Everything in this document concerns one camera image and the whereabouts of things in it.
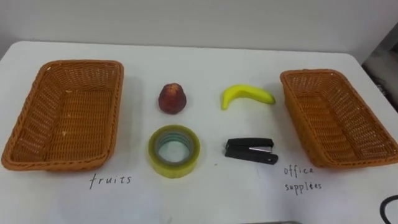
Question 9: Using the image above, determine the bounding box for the red peach soft toy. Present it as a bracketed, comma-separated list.
[157, 82, 188, 115]

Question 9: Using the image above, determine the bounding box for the yellow banana soft toy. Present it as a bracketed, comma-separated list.
[220, 83, 277, 111]

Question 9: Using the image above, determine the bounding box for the black stapler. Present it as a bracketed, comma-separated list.
[224, 138, 279, 166]

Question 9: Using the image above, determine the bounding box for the yellowish clear tape roll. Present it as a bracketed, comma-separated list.
[147, 124, 201, 179]

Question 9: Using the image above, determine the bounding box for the white table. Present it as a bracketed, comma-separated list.
[0, 40, 398, 224]

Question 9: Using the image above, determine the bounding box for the orange woven basket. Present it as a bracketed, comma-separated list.
[1, 59, 125, 172]
[279, 68, 398, 169]

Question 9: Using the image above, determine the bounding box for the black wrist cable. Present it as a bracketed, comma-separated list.
[379, 195, 398, 224]

